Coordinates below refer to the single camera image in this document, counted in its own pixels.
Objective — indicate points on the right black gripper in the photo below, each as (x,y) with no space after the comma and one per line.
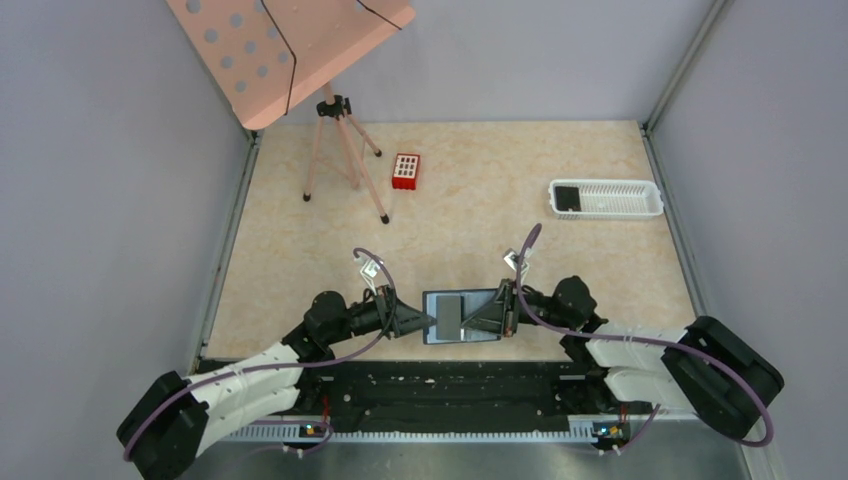
(508,307)

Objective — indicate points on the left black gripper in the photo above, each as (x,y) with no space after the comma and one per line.
(385,312)

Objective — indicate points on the dark blue leather card holder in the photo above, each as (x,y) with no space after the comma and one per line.
(473,300)

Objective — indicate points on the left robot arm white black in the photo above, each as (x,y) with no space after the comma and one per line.
(178,417)

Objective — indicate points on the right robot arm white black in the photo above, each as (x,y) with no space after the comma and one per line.
(704,368)

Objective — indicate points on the black card in basket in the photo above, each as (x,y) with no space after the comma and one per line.
(566,199)

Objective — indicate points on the white plastic slotted basket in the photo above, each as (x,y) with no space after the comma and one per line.
(608,199)

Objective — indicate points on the red box with white grid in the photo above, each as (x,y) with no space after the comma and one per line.
(406,171)

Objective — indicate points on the pink tripod stand legs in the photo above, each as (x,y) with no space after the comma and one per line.
(353,140)

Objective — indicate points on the pink perforated music stand desk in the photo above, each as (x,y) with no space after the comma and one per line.
(268,56)

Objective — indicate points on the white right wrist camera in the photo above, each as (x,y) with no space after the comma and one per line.
(511,258)

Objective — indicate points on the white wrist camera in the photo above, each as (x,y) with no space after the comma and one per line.
(369,269)
(511,258)

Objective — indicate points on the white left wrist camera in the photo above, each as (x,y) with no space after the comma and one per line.
(369,269)

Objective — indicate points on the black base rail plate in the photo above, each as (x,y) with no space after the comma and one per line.
(441,397)

